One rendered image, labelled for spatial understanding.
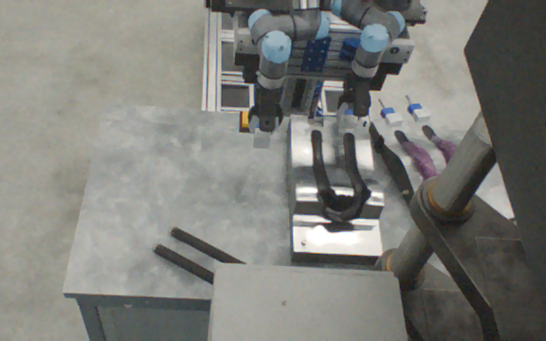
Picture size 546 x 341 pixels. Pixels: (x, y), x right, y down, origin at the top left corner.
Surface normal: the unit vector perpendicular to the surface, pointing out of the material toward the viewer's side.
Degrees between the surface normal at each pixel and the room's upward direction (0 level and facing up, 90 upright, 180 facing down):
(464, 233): 0
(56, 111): 0
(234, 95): 0
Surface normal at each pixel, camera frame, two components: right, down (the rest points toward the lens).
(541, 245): -0.99, -0.07
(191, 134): 0.12, -0.60
